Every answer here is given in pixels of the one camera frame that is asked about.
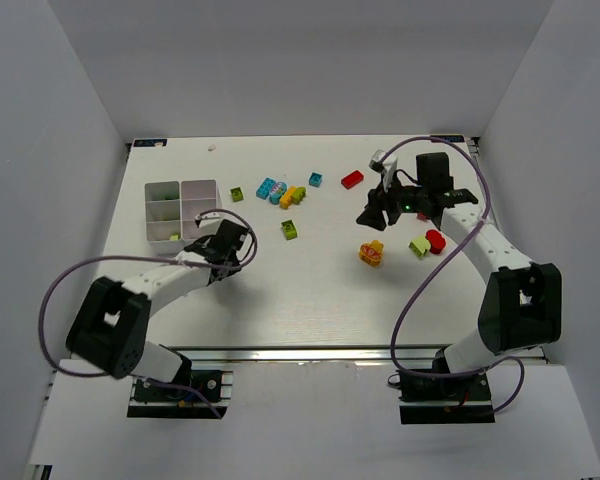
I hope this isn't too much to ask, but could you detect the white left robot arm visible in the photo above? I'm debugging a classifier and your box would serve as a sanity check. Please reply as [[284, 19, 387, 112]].
[[66, 219, 249, 385]]

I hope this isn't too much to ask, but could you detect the lime small lego near container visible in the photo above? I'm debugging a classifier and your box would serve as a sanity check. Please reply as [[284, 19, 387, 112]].
[[230, 187, 244, 202]]

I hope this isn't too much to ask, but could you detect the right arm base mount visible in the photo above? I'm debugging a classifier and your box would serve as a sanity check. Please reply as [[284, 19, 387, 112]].
[[387, 371, 495, 425]]

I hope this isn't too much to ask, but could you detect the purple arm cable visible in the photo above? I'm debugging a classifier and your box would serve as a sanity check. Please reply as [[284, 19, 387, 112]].
[[380, 135, 526, 415], [38, 208, 260, 419]]

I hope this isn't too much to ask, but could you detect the pale lime lego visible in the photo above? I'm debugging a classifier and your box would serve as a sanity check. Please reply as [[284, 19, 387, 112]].
[[409, 235, 431, 258]]

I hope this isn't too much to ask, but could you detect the blue label left corner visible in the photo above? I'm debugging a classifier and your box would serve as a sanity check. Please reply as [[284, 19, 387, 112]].
[[132, 138, 167, 148]]

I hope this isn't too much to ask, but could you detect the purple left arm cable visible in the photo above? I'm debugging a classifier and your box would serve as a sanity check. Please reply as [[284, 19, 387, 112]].
[[38, 208, 260, 419]]

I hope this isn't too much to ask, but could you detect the lime sloped lego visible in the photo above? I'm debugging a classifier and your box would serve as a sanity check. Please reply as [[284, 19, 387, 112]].
[[281, 220, 298, 240]]

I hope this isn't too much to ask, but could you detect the red lego brick top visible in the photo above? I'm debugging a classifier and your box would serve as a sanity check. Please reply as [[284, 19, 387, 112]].
[[340, 170, 364, 190]]

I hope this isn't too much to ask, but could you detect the yellow orange flower lego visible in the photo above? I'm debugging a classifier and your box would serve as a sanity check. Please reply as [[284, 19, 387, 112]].
[[359, 240, 384, 267]]

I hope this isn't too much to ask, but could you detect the blue label corner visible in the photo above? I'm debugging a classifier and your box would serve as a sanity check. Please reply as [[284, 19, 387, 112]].
[[431, 134, 465, 143], [132, 138, 167, 148]]

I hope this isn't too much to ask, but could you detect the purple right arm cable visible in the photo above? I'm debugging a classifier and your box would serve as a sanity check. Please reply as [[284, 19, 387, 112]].
[[380, 135, 526, 415]]

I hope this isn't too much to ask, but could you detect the teal small lego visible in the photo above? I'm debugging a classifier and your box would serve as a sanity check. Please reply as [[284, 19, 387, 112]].
[[309, 172, 323, 188]]

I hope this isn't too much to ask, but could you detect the blue long lego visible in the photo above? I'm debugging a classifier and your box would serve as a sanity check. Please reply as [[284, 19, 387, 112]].
[[256, 177, 276, 200]]

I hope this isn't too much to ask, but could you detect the lime rounded lego brick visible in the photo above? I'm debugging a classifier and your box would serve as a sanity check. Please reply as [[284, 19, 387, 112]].
[[291, 187, 306, 205]]

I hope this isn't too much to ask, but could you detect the teal printed round lego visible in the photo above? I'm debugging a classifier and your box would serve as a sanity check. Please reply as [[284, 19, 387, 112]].
[[269, 181, 287, 205]]

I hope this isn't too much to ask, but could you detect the aluminium table front rail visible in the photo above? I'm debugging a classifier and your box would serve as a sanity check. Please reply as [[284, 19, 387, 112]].
[[169, 344, 546, 364]]

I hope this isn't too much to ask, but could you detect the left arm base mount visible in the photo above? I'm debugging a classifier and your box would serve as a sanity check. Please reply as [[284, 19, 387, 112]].
[[127, 369, 234, 420]]

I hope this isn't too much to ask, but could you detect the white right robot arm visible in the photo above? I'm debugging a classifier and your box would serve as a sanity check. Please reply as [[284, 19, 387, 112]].
[[356, 150, 562, 374]]

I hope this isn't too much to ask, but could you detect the white compartment container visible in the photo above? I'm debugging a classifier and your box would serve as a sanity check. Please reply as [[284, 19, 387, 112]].
[[144, 179, 223, 255]]

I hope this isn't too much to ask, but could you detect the blue label right corner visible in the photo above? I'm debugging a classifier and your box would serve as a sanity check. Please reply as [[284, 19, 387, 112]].
[[431, 134, 465, 143]]

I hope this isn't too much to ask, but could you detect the yellow lego brick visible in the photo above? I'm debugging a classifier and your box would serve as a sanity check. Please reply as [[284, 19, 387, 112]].
[[279, 186, 296, 209]]

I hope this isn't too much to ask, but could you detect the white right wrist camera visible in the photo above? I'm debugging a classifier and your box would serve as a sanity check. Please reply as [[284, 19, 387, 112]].
[[369, 149, 398, 192]]

